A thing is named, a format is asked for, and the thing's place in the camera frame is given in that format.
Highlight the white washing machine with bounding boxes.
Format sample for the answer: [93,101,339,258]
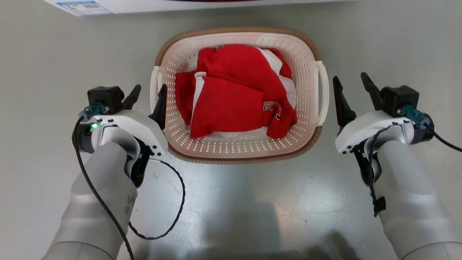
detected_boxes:
[43,0,347,17]

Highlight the red and white garment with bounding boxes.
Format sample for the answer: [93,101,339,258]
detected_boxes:
[175,44,298,140]

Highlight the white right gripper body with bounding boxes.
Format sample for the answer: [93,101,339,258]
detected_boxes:
[335,110,415,155]

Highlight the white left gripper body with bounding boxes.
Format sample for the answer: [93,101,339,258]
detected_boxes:
[90,109,169,157]

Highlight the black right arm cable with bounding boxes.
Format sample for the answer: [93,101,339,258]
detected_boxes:
[366,123,462,218]

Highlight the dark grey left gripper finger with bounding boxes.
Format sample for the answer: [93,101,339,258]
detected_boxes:
[122,84,142,110]
[148,84,168,131]

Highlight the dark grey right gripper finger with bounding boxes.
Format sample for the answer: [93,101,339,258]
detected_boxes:
[361,72,384,111]
[332,76,357,127]

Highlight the cream perforated laundry basket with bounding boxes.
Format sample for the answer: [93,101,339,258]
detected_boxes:
[150,26,330,165]

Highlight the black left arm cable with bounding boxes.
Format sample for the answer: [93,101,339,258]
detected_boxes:
[74,117,186,260]

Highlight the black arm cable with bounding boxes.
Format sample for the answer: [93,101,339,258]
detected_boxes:
[74,117,186,260]
[366,123,462,218]

